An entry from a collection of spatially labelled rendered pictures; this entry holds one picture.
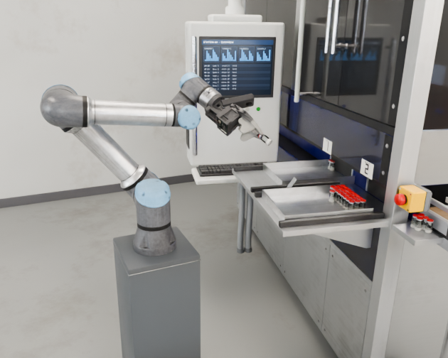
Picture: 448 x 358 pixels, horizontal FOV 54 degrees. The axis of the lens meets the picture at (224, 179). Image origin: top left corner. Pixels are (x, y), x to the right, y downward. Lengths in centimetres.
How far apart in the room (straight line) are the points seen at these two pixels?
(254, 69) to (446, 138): 108
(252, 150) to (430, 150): 109
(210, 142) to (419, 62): 122
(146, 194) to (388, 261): 91
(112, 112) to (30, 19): 269
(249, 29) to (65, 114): 124
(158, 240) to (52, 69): 274
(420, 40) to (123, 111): 94
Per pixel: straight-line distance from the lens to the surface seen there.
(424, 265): 184
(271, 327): 250
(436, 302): 198
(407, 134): 157
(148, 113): 140
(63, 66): 404
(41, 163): 418
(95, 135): 153
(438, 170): 169
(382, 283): 178
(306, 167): 218
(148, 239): 151
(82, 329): 257
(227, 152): 241
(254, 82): 236
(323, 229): 156
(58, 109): 139
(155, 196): 146
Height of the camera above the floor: 153
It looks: 19 degrees down
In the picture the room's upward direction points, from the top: 1 degrees clockwise
